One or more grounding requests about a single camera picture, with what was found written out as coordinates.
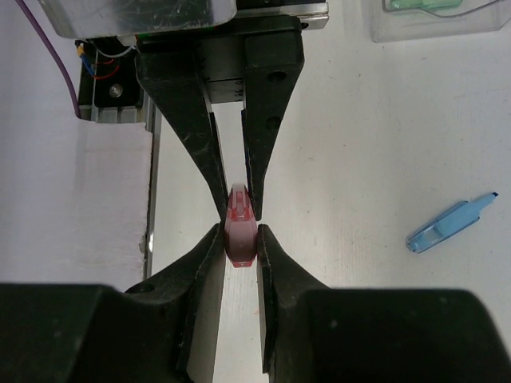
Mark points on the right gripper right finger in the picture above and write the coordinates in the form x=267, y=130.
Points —
x=313, y=333

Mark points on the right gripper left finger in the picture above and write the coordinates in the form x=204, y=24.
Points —
x=163, y=329

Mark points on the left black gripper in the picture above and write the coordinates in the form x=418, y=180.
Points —
x=172, y=68

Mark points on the pink transparent highlighter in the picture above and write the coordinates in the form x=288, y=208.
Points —
x=240, y=228

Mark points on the blue transparent highlighter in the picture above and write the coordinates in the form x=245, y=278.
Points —
x=449, y=223

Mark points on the green transparent highlighter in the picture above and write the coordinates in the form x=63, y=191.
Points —
x=423, y=4

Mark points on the clear transparent container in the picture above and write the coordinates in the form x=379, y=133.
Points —
x=471, y=17

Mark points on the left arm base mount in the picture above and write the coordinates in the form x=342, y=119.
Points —
x=108, y=91

